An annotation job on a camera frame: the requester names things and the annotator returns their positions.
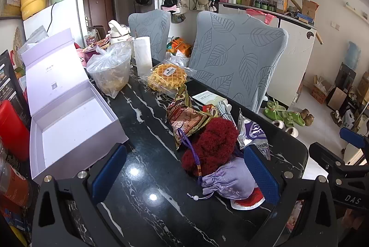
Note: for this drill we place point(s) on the magenta container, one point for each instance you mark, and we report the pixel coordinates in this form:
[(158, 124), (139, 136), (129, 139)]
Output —
[(86, 58)]

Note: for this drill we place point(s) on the white fridge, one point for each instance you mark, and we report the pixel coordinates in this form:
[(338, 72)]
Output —
[(63, 16)]

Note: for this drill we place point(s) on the green sandal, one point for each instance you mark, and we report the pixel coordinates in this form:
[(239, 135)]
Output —
[(274, 111), (294, 119)]

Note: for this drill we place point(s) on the packaged waffles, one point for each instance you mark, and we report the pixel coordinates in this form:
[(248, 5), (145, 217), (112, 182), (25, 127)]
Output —
[(165, 76)]

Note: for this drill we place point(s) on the orange snack bag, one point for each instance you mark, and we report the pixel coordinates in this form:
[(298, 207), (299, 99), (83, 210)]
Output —
[(178, 46)]

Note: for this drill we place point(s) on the cardboard box with papers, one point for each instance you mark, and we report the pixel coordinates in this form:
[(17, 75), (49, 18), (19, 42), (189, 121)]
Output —
[(321, 91)]

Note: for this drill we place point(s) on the blue water jug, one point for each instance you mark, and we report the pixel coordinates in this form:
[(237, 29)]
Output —
[(353, 55)]

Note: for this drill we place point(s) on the grey leaf-pattern chair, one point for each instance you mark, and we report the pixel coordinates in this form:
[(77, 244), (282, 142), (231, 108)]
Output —
[(236, 56), (150, 30)]

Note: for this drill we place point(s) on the black flat panels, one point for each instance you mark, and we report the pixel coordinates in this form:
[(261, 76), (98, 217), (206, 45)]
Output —
[(343, 91)]

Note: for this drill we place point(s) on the cluster of clear spice jars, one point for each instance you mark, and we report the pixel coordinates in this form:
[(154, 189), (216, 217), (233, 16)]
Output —
[(13, 186)]

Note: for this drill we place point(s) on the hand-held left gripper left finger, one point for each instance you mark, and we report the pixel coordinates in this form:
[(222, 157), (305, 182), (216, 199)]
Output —
[(108, 170)]

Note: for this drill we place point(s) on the lavender tasselled sachet pouch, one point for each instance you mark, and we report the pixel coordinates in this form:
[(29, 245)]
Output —
[(227, 177)]

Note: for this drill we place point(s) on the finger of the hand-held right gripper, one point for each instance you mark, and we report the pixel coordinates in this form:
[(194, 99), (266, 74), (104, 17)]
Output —
[(324, 156), (351, 137)]

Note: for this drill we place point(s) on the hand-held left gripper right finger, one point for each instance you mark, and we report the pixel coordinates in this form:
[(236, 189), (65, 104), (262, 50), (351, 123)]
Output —
[(262, 175)]

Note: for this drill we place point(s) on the white cabinet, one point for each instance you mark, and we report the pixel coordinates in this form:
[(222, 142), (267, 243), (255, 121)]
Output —
[(297, 45)]

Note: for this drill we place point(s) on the dark red fuzzy scrunchie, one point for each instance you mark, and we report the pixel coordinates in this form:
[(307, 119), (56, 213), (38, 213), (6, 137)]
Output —
[(213, 140)]

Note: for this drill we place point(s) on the gold red cereal bag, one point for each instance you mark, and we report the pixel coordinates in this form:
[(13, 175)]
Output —
[(187, 120)]

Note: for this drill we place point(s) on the red plastic canister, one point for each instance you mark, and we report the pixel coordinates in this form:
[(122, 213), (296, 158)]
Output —
[(11, 128)]

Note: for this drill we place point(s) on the brown shoes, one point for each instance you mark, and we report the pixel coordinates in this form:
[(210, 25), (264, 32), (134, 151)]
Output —
[(308, 117)]

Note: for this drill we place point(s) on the clear box of red snacks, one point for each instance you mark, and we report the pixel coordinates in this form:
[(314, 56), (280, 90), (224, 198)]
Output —
[(96, 42)]

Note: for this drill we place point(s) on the pink plastic bag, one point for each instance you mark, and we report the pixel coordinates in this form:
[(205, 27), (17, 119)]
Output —
[(259, 14)]

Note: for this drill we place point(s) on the black printed bag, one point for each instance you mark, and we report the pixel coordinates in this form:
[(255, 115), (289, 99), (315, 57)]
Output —
[(10, 82)]

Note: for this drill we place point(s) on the red fan-shaped fabric pouch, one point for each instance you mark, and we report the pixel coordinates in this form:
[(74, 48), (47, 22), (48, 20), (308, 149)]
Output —
[(250, 203)]

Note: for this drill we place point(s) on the row of bottles and jars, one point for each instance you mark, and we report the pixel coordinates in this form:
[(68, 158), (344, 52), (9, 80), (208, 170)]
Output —
[(253, 0)]

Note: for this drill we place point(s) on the clear bag with bowl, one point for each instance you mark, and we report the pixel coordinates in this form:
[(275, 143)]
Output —
[(111, 71)]

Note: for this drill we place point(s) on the silver purple snack packet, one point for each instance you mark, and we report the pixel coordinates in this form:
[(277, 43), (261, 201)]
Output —
[(253, 131)]

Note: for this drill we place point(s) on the lavender gift box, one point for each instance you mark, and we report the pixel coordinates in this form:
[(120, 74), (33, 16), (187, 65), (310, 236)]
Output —
[(72, 125)]

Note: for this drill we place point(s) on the open cardboard box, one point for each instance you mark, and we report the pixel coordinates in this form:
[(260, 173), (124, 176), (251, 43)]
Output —
[(308, 10)]

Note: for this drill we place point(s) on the brown wooden door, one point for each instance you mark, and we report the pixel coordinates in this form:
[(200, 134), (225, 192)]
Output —
[(99, 4)]

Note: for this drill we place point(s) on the white slipper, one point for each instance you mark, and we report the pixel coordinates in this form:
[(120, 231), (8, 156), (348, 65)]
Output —
[(289, 129)]

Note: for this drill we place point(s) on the yellow pot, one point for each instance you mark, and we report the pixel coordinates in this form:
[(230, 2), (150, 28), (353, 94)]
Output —
[(33, 3)]

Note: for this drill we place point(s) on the grey plastic bag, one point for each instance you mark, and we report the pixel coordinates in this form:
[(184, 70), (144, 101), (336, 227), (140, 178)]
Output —
[(37, 35)]

